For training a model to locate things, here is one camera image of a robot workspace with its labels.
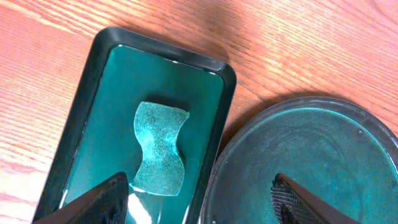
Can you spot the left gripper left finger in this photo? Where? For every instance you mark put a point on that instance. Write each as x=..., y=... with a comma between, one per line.
x=105, y=203

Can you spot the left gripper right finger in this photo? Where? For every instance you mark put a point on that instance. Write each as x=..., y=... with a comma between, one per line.
x=294, y=204

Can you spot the green sponge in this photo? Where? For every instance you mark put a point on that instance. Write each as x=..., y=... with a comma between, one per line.
x=156, y=128

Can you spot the rectangular dark green tray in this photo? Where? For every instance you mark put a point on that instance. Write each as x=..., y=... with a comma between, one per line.
x=122, y=70

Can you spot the round dark green tray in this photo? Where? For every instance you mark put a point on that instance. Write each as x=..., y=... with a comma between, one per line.
x=337, y=150

